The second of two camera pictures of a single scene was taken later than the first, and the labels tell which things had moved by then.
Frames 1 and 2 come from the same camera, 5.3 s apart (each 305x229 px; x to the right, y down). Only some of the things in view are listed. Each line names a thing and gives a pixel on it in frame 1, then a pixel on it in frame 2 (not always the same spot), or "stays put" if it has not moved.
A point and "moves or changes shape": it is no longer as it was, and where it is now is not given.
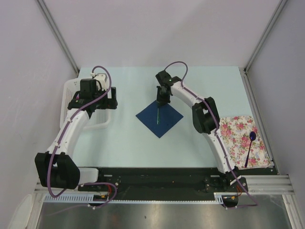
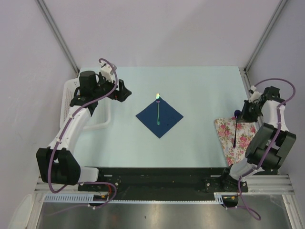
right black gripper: (160, 101) to (245, 117)
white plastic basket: (99, 119) stays put
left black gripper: (109, 103) to (121, 94)
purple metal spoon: (252, 136) moves or changes shape
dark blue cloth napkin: (168, 117) stays put
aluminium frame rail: (276, 184) stays put
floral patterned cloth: (236, 131) stays put
